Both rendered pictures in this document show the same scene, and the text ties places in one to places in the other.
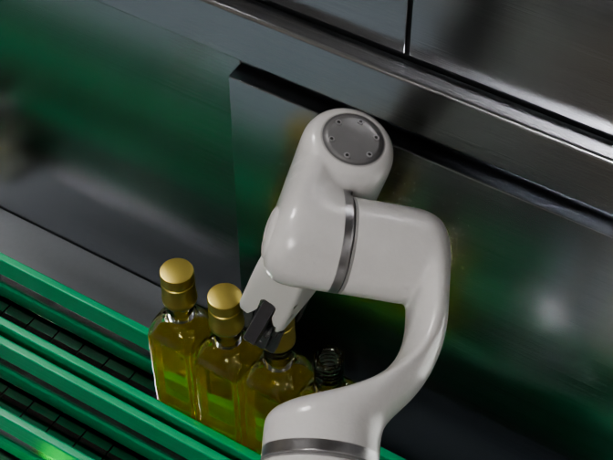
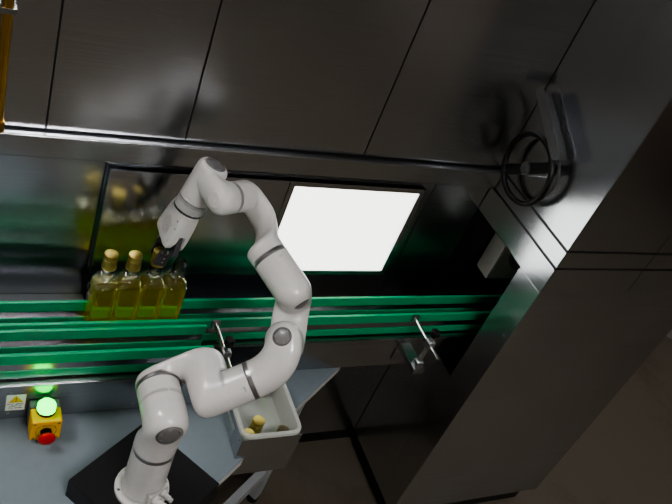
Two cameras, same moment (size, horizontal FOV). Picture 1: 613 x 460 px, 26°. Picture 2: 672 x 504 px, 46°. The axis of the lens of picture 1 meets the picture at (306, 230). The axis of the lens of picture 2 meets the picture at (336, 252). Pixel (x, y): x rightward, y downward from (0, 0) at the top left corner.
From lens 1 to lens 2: 125 cm
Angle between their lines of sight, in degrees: 49
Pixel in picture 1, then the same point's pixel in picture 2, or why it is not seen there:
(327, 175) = (219, 177)
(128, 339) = (51, 310)
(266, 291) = (182, 234)
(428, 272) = (259, 195)
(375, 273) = (249, 200)
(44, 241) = not seen: outside the picture
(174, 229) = (44, 258)
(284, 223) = (224, 193)
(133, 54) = (44, 178)
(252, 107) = (119, 179)
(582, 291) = not seen: hidden behind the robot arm
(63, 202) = not seen: outside the picture
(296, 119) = (141, 177)
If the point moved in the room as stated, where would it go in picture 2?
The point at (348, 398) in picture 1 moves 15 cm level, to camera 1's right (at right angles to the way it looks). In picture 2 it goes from (274, 233) to (314, 213)
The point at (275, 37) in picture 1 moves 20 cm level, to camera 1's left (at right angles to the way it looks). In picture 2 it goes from (135, 147) to (64, 169)
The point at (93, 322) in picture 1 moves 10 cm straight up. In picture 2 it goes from (28, 312) to (32, 283)
